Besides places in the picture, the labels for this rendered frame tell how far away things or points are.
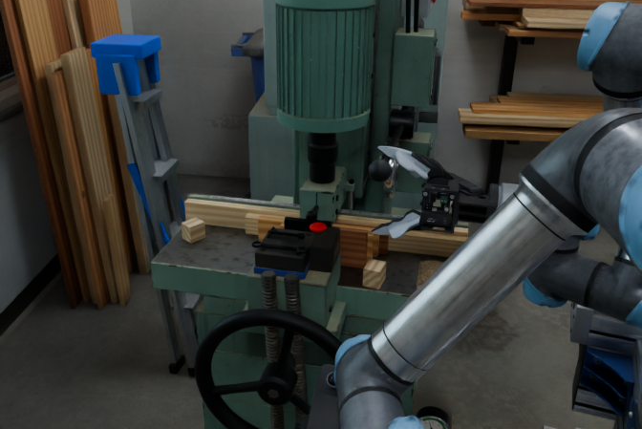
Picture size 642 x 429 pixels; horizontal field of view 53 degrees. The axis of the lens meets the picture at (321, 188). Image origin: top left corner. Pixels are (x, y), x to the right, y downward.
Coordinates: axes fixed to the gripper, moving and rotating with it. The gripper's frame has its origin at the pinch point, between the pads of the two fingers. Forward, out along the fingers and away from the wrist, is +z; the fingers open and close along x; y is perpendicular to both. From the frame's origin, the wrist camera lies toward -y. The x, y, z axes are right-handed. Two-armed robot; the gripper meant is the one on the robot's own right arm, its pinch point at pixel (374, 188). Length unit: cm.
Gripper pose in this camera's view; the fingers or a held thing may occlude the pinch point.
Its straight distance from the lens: 108.1
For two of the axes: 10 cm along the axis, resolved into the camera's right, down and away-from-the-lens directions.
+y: -2.1, 3.2, -9.2
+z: -9.8, -1.0, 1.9
